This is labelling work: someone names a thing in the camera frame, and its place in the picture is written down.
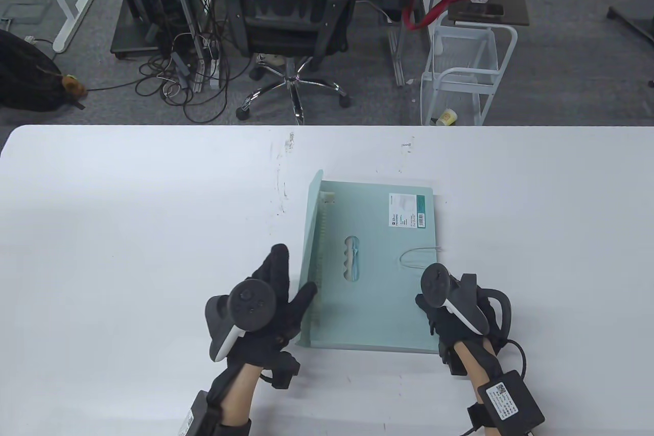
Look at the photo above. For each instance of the person's right hand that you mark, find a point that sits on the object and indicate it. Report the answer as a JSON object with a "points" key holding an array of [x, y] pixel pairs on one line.
{"points": [[447, 328]]}

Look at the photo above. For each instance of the person's left hand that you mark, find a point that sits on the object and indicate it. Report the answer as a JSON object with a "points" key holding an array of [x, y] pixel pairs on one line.
{"points": [[283, 323]]}

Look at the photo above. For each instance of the person's right forearm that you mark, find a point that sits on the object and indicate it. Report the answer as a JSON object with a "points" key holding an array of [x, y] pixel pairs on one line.
{"points": [[470, 359]]}

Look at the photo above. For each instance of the black and white controller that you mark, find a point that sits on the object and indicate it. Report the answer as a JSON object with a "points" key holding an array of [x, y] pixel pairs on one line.
{"points": [[435, 282], [250, 303]]}

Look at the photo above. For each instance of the black labelled wrist box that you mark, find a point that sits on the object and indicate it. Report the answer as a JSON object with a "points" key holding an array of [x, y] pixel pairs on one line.
{"points": [[511, 400], [196, 415]]}

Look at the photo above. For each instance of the yellow paper cup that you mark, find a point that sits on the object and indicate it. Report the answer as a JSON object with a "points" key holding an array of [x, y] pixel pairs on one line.
{"points": [[448, 118]]}

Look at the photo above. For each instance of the white sneaker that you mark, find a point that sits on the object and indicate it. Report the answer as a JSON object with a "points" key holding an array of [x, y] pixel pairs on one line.
{"points": [[271, 59]]}

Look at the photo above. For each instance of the brown plush toy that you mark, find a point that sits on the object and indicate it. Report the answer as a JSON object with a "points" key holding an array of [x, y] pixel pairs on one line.
{"points": [[74, 86]]}

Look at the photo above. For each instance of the black smartphone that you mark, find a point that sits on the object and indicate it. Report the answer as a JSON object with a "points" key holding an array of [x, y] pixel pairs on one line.
{"points": [[480, 9]]}

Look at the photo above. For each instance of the black backpack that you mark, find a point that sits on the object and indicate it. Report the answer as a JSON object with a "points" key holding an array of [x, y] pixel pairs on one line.
{"points": [[25, 78]]}

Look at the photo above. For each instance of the black stand base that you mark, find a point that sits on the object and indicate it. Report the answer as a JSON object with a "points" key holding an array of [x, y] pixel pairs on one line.
{"points": [[633, 22]]}

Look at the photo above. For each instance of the grey floor hatch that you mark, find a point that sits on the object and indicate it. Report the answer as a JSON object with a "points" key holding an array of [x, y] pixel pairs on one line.
{"points": [[23, 13]]}

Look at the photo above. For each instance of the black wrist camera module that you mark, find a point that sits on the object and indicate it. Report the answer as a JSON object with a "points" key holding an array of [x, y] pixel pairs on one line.
{"points": [[286, 372], [454, 367]]}

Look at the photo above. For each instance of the aluminium frame foot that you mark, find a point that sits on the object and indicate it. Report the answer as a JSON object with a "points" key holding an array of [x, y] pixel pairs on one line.
{"points": [[397, 63]]}

